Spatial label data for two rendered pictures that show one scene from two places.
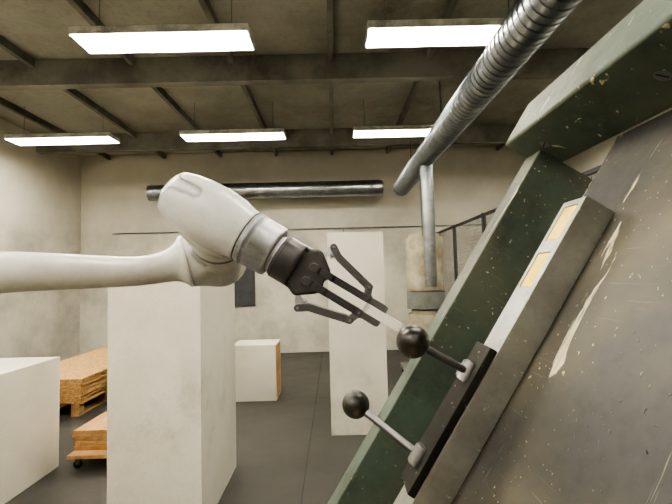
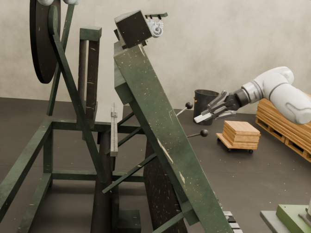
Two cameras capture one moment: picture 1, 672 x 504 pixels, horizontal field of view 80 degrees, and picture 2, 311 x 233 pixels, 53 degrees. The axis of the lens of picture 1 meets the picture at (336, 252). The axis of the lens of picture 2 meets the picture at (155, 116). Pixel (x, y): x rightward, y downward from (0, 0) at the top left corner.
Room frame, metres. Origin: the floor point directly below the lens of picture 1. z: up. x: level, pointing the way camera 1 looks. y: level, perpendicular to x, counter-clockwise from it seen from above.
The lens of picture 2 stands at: (1.88, -0.49, 1.92)
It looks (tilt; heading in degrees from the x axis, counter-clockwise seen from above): 17 degrees down; 170
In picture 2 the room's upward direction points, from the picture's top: 7 degrees clockwise
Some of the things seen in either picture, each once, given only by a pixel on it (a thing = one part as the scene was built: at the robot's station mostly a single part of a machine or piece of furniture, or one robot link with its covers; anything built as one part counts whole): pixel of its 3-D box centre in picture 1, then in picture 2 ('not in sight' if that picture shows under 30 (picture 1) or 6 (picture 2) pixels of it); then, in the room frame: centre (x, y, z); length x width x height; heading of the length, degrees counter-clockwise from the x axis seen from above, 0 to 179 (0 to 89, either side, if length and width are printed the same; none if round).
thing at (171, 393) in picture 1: (180, 376); not in sight; (3.06, 1.19, 0.88); 0.90 x 0.60 x 1.75; 0
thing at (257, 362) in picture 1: (257, 369); not in sight; (5.51, 1.11, 0.36); 0.58 x 0.45 x 0.72; 90
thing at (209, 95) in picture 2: not in sight; (204, 107); (-4.09, 1.54, 0.33); 0.54 x 0.54 x 0.65
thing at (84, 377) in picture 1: (98, 373); not in sight; (6.09, 3.62, 0.22); 2.46 x 1.04 x 0.44; 0
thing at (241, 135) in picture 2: not in sight; (236, 136); (-2.79, 1.75, 0.20); 0.61 x 0.51 x 0.40; 0
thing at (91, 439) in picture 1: (114, 437); not in sight; (3.80, 2.10, 0.15); 0.61 x 0.51 x 0.31; 0
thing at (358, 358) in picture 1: (355, 328); not in sight; (4.42, -0.20, 1.03); 0.60 x 0.58 x 2.05; 0
